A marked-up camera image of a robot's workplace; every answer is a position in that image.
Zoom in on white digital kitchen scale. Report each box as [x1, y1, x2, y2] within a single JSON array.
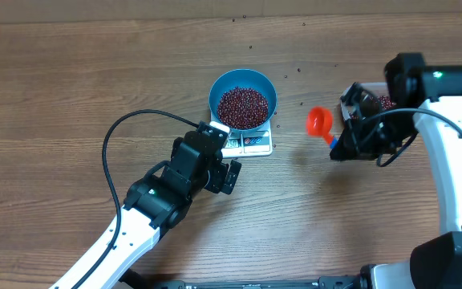
[[221, 121, 274, 158]]

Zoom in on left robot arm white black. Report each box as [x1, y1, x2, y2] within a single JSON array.
[[53, 121, 241, 289]]

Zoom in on clear plastic container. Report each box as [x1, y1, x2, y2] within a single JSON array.
[[339, 82, 395, 120]]

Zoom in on red measuring scoop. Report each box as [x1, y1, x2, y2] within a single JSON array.
[[306, 107, 338, 149]]

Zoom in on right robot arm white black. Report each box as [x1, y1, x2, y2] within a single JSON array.
[[330, 53, 462, 288]]

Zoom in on teal blue bowl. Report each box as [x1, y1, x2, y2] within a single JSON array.
[[209, 69, 278, 132]]

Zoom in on red adzuki beans pile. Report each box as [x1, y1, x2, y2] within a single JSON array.
[[349, 95, 395, 120]]

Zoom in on red beans in bowl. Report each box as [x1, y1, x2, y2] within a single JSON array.
[[217, 87, 269, 130]]

